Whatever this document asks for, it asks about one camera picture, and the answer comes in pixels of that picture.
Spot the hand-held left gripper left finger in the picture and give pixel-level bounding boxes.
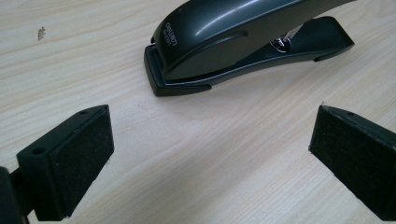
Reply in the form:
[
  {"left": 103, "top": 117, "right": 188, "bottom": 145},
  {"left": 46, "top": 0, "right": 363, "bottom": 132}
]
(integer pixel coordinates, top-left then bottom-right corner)
[{"left": 10, "top": 105, "right": 115, "bottom": 222}]

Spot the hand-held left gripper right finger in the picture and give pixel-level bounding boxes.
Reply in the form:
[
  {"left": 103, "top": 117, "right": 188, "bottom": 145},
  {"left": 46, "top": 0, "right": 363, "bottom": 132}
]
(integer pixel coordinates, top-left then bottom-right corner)
[{"left": 308, "top": 105, "right": 396, "bottom": 222}]

